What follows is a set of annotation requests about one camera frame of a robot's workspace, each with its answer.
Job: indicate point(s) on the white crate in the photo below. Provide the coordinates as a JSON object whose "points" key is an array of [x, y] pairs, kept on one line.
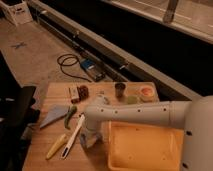
{"points": [[17, 14]]}

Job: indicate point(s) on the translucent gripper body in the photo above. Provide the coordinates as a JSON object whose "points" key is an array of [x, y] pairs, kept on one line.
{"points": [[89, 133]]}

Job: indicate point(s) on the blue power box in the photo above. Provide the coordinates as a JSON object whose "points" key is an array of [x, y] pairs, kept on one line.
{"points": [[93, 71]]}

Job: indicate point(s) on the green pepper toy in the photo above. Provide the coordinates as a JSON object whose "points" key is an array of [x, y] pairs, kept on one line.
{"points": [[72, 110]]}

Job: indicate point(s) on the black chair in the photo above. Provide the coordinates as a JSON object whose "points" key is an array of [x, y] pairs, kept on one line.
{"points": [[16, 113]]}

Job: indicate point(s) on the green plastic cup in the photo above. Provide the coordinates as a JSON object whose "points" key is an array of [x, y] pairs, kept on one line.
{"points": [[132, 100]]}

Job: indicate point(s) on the dark metal cup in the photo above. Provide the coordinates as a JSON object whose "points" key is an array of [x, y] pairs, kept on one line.
{"points": [[119, 89]]}

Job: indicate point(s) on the yellow banana toy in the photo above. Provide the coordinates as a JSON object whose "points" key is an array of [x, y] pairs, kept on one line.
{"points": [[56, 146]]}

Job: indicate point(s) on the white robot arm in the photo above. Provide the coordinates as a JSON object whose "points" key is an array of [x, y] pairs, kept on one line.
{"points": [[195, 118]]}

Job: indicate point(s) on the grey blue cloth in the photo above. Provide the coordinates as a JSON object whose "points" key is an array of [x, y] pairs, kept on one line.
{"points": [[55, 113]]}

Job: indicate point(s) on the yellow plastic bin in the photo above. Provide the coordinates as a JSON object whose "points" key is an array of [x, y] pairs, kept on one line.
{"points": [[134, 147]]}

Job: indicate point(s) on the brown round object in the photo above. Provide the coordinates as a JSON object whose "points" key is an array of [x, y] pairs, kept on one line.
{"points": [[83, 92]]}

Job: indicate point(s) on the white handled brush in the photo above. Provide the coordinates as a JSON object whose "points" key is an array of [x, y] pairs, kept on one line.
{"points": [[73, 137]]}

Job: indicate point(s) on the blue sponge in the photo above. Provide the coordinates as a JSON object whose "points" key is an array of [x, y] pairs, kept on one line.
{"points": [[88, 142]]}

